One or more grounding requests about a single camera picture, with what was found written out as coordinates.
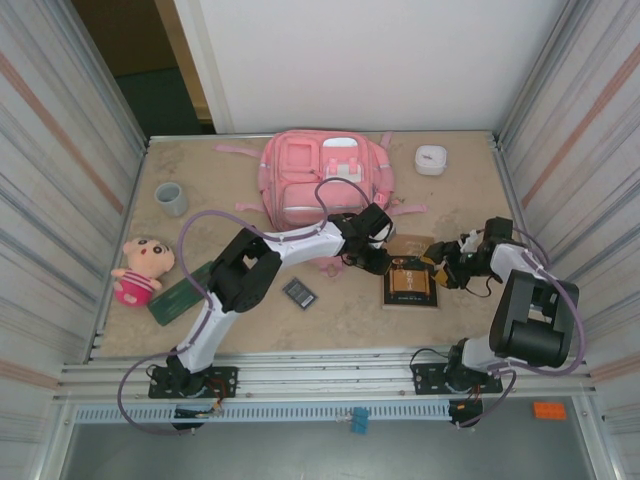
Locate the aluminium mounting rail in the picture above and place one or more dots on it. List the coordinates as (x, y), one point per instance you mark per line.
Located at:
(325, 372)

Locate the blue connector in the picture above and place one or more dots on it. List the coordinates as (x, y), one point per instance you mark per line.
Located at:
(359, 421)

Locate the white square container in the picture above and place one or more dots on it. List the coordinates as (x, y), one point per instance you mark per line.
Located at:
(430, 159)

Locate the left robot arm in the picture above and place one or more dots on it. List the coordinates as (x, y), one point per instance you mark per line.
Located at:
(300, 247)

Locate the grey cup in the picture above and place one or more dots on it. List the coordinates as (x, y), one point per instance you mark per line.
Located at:
(170, 197)

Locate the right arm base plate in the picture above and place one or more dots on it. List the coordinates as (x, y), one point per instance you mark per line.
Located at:
(430, 380)

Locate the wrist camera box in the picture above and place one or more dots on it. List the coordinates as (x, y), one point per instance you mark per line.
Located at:
(470, 241)
(385, 236)

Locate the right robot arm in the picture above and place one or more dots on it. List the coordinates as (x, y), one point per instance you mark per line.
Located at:
(530, 330)

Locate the aluminium table edge rail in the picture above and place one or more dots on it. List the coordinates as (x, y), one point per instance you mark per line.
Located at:
(200, 138)

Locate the cartoon boy plush doll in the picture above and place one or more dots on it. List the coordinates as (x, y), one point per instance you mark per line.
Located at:
(142, 270)

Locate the brown wooden door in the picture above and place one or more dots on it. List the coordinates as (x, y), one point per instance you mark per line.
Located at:
(130, 35)

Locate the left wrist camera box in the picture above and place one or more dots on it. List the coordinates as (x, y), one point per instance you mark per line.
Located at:
(385, 236)

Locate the green notebook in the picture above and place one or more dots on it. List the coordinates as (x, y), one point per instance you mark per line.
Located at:
(175, 300)

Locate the brown hardcover book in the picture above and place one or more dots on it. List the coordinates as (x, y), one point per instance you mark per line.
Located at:
(410, 287)

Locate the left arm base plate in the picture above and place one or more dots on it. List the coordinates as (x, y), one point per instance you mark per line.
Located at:
(222, 382)

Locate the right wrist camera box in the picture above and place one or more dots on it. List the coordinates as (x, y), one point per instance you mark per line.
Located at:
(470, 241)

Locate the pink student backpack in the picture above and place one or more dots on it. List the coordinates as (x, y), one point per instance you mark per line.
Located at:
(300, 175)

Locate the orange toy brick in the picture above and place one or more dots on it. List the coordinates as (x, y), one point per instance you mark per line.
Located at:
(550, 411)

